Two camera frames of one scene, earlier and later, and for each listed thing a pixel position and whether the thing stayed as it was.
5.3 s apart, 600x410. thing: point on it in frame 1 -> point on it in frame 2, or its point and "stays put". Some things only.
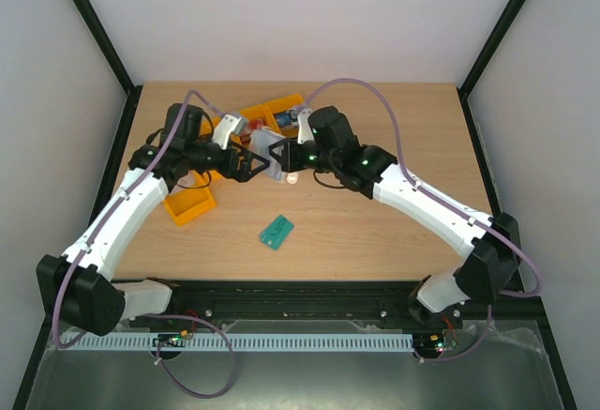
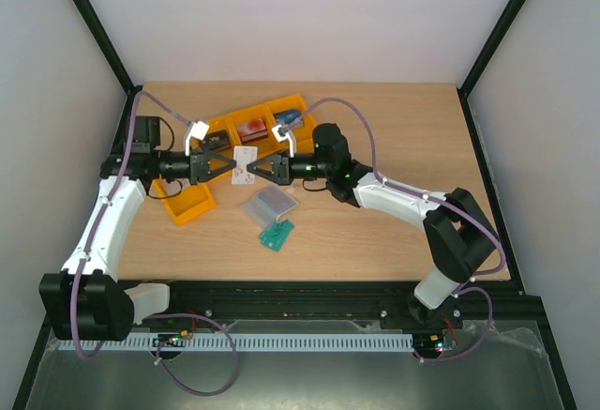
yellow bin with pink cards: [191, 197] stays put
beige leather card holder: [260, 142] -> [264, 207]
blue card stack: [283, 118] stays put
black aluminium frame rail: [322, 300] stays put
